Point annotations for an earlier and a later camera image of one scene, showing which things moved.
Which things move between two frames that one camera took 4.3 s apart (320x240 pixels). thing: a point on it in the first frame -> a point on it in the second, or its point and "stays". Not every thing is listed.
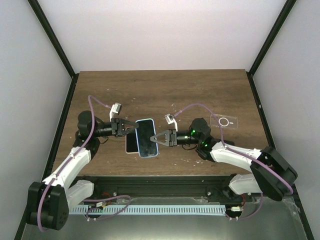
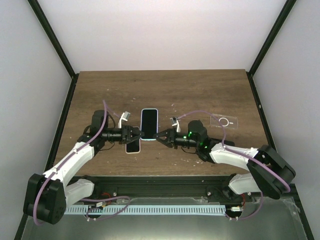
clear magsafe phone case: x=226 y=122 stays
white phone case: x=131 y=143 stays
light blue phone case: x=145 y=130 -> x=149 y=123
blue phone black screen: x=146 y=148 -> x=149 y=123
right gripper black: x=171 y=135 stays
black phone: x=231 y=142 stays
